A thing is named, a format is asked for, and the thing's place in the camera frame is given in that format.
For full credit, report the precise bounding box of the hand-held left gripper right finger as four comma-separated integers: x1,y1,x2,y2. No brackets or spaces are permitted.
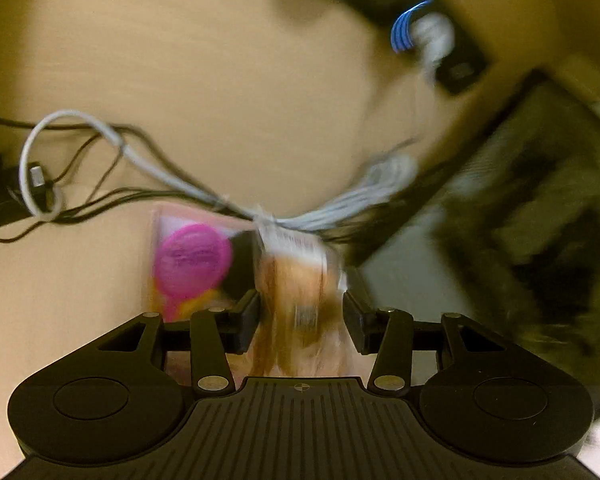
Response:
342,291,518,396

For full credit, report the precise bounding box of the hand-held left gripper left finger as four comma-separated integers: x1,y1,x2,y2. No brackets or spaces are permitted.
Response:
95,290,261,396

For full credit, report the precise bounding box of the bread packet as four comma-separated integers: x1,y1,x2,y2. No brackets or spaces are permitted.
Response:
250,220,362,378

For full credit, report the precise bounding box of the pink plastic strainer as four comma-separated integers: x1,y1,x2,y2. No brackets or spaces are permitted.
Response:
152,224,233,323

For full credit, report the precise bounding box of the dark patterned mat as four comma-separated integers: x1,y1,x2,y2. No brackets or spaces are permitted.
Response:
350,67,600,361

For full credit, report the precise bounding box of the blue striped white object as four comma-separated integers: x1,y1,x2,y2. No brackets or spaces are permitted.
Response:
390,0,456,70

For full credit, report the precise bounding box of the black cable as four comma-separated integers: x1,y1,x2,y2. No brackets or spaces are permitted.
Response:
0,110,261,246

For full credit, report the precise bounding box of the grey cable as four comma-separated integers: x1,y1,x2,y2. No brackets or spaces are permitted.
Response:
19,110,422,235

